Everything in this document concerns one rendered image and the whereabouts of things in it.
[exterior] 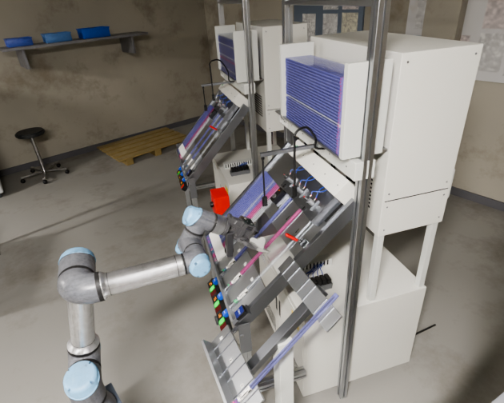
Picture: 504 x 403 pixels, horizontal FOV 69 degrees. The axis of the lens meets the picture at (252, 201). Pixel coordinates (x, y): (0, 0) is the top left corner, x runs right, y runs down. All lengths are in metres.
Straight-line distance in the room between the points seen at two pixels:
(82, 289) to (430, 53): 1.34
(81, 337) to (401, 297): 1.41
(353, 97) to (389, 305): 1.07
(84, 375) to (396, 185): 1.35
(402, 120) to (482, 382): 1.63
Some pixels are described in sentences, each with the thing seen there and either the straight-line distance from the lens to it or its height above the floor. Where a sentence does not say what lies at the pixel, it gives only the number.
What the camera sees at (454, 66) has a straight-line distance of 1.50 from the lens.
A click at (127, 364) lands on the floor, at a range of 2.55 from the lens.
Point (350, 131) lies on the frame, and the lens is 1.30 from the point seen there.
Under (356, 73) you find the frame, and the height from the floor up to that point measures 1.68.
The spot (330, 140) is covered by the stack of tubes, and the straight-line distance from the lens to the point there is 1.40.
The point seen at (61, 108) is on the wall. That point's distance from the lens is 5.84.
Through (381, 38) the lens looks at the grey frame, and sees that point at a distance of 1.26.
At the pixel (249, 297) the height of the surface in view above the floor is 0.79.
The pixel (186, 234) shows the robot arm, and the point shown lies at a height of 1.16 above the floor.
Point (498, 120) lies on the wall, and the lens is 3.93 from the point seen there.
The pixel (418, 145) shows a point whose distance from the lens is 1.51.
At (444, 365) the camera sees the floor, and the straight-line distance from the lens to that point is 2.55.
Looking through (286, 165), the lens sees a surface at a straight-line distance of 1.90.
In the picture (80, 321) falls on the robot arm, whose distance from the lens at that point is 1.51.
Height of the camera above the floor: 1.91
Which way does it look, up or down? 30 degrees down
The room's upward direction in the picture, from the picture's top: 4 degrees counter-clockwise
